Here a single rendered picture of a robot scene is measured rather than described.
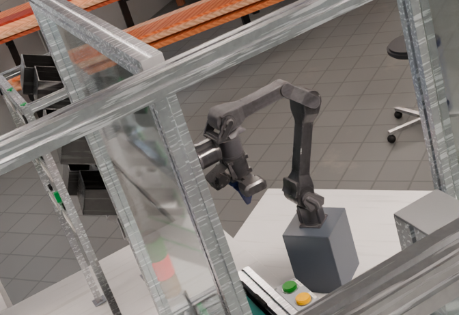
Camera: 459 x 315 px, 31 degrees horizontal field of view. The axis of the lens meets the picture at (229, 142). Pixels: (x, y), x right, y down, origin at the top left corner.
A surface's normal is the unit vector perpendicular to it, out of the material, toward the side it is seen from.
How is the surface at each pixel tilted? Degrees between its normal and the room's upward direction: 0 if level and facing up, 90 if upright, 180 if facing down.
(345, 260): 90
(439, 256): 0
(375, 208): 0
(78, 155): 90
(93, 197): 90
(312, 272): 90
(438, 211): 0
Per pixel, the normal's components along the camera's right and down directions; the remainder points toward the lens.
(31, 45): 0.86, -0.02
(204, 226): 0.44, 0.29
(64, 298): -0.28, -0.85
